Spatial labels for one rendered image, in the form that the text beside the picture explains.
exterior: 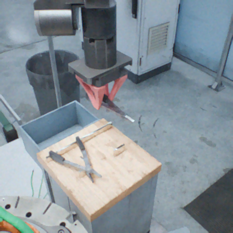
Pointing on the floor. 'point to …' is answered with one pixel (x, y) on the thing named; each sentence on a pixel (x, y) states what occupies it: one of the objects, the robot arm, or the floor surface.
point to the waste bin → (48, 101)
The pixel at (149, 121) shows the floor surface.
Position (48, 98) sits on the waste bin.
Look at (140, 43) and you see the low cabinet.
